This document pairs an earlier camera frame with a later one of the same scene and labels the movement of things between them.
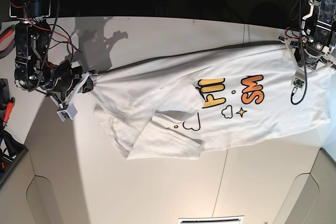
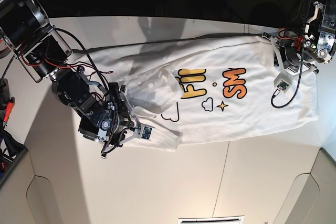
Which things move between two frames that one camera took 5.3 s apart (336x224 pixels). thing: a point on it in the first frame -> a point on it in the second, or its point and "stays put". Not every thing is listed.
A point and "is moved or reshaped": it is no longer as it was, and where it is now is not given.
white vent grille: x=221 y=220 stays put
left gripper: x=67 y=81 -> x=126 y=123
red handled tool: x=8 y=110 stays put
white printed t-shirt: x=180 y=106 is moved or reshaped
